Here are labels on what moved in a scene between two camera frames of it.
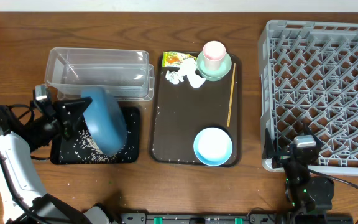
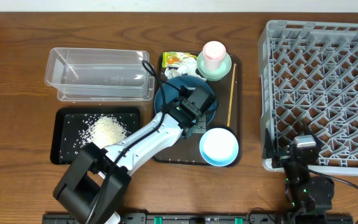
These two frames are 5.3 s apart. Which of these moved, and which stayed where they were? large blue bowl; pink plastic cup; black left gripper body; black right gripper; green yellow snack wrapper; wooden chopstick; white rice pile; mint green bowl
Moved: white rice pile; black left gripper body; large blue bowl
Stayed: wooden chopstick; mint green bowl; black right gripper; pink plastic cup; green yellow snack wrapper
